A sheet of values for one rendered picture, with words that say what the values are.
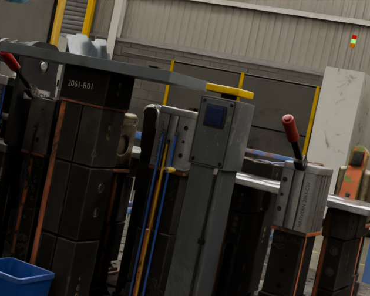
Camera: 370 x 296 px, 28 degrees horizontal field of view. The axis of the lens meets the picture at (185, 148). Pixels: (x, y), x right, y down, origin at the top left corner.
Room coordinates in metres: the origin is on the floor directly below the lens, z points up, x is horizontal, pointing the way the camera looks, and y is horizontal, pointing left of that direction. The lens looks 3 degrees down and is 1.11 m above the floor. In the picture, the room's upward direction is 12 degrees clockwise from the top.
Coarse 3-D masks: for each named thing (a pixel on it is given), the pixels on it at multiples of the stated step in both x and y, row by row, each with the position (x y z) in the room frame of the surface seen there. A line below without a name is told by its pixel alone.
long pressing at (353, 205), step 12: (0, 120) 1.77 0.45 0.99; (132, 156) 1.56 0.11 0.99; (240, 180) 1.44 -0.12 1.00; (252, 180) 1.43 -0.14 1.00; (264, 180) 1.53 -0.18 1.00; (276, 180) 1.58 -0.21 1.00; (276, 192) 1.40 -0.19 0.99; (336, 204) 1.34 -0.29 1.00; (348, 204) 1.33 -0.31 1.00; (360, 204) 1.40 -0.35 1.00
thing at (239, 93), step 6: (210, 84) 1.18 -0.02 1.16; (210, 90) 1.18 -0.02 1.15; (216, 90) 1.18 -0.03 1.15; (222, 90) 1.17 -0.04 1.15; (228, 90) 1.17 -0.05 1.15; (234, 90) 1.16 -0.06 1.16; (240, 90) 1.16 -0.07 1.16; (246, 90) 1.19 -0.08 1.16; (222, 96) 1.19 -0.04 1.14; (228, 96) 1.19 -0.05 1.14; (234, 96) 1.19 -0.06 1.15; (240, 96) 1.17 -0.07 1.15; (246, 96) 1.19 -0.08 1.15; (252, 96) 1.21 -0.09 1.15
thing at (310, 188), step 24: (288, 168) 1.27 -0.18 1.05; (312, 168) 1.25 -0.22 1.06; (288, 192) 1.27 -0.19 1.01; (312, 192) 1.25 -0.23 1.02; (288, 216) 1.26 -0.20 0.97; (312, 216) 1.27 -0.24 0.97; (288, 240) 1.27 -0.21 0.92; (312, 240) 1.31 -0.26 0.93; (288, 264) 1.27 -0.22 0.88; (264, 288) 1.28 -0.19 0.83; (288, 288) 1.26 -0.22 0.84
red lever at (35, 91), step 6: (0, 54) 1.41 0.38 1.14; (6, 54) 1.41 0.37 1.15; (6, 60) 1.42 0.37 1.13; (12, 60) 1.42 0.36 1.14; (12, 66) 1.43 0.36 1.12; (18, 66) 1.44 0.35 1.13; (18, 72) 1.45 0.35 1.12; (24, 78) 1.47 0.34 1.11; (24, 84) 1.48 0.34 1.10; (30, 84) 1.50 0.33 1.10; (24, 90) 1.49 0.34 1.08; (30, 90) 1.49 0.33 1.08; (36, 90) 1.50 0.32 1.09; (30, 96) 1.50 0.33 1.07; (36, 96) 1.50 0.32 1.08
